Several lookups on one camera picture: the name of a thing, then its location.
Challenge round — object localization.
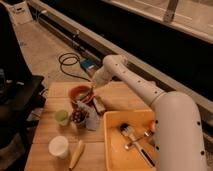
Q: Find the brown rectangular block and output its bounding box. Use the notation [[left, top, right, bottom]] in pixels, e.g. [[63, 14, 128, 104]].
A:
[[93, 96, 106, 115]]

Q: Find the dark patterned cup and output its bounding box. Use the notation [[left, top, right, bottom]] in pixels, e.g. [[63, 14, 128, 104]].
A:
[[71, 108, 88, 128]]

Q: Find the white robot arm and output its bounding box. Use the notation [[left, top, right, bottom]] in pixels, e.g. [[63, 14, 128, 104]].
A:
[[92, 55, 207, 171]]

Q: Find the orange fruit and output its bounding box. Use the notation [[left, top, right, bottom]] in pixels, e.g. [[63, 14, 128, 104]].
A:
[[149, 120, 156, 133]]

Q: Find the blue box device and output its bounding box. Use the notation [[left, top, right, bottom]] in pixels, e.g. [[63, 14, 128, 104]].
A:
[[80, 59, 97, 71]]

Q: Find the yellow corn cob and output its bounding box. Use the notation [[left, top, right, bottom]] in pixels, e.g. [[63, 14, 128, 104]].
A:
[[69, 140, 85, 170]]

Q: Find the white cup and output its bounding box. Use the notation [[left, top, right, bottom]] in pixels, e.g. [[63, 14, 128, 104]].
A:
[[48, 136, 69, 159]]

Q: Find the black cable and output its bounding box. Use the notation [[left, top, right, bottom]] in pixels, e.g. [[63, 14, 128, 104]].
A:
[[58, 52, 92, 83]]

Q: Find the green cup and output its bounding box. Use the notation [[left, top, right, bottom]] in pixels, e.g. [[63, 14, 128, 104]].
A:
[[54, 110, 69, 126]]

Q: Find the clear plastic bag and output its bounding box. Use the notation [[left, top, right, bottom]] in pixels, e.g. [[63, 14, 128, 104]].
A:
[[77, 101, 100, 131]]

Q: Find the red bowl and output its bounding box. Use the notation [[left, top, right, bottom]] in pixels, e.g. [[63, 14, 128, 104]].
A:
[[68, 85, 94, 104]]

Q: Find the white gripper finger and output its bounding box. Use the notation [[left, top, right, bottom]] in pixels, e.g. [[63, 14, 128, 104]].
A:
[[91, 83, 98, 90]]

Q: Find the black white dish brush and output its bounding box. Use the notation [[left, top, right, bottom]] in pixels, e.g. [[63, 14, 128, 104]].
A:
[[120, 123, 155, 167]]

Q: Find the yellow plastic bin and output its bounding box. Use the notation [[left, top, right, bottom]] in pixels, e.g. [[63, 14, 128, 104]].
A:
[[102, 109, 201, 171]]

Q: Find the metal spoon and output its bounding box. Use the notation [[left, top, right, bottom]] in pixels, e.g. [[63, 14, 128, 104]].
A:
[[124, 131, 153, 150]]

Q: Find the green pepper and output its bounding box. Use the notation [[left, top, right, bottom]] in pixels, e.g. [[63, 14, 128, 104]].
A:
[[76, 90, 92, 101]]

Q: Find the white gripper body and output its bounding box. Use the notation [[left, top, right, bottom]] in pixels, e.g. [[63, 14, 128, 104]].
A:
[[92, 67, 111, 86]]

